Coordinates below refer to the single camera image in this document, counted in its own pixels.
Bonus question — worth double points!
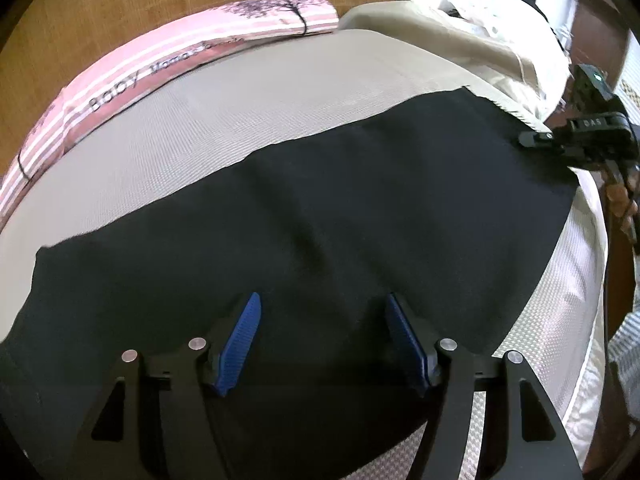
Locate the person's right hand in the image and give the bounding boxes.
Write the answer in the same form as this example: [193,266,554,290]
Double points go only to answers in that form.
[602,165,639,247]

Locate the beige blanket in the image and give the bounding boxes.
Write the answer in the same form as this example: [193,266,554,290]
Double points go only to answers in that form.
[338,1,570,122]

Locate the black pants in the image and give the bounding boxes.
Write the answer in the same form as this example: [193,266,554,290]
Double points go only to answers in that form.
[1,89,578,479]

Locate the pink striped baby pillow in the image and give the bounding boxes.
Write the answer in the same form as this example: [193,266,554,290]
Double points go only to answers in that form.
[1,0,338,221]

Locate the grey woven bed mat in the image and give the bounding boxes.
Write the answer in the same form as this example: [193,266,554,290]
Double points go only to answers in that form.
[1,30,602,479]

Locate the white dotted pillow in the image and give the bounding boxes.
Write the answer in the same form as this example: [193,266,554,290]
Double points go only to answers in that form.
[445,0,567,55]

